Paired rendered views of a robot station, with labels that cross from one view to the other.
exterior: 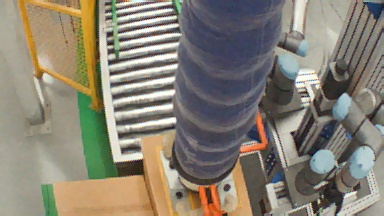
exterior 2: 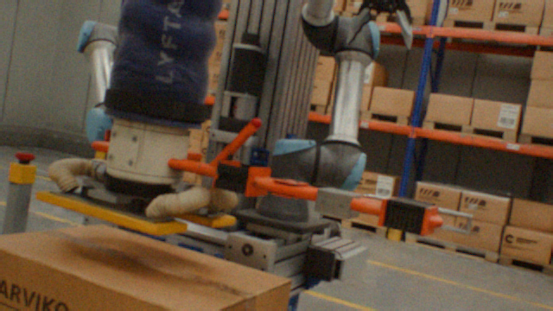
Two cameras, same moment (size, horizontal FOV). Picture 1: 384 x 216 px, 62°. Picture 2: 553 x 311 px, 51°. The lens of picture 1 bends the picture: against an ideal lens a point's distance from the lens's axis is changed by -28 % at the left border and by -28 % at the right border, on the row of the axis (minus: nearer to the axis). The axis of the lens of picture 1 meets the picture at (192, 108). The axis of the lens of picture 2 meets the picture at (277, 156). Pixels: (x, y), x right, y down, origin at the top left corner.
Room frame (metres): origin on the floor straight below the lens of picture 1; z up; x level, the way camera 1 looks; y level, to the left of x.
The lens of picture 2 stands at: (-0.42, 0.67, 1.29)
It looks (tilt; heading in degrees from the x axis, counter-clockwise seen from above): 3 degrees down; 314
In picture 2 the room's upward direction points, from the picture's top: 10 degrees clockwise
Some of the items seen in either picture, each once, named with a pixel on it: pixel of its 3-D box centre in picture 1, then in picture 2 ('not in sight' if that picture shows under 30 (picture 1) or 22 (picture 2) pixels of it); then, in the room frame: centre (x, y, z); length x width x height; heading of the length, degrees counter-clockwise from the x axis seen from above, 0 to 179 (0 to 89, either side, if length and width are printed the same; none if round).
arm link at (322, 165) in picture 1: (321, 166); (294, 161); (0.70, -0.57, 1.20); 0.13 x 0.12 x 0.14; 46
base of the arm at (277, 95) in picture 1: (282, 86); not in sight; (1.17, -0.40, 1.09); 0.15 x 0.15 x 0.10
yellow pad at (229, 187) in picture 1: (223, 174); (167, 200); (0.71, -0.15, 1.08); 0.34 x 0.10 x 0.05; 17
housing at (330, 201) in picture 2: not in sight; (338, 203); (0.24, -0.20, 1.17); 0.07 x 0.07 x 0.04; 17
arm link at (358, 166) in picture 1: (358, 166); not in sight; (0.40, -0.45, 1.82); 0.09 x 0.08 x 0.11; 136
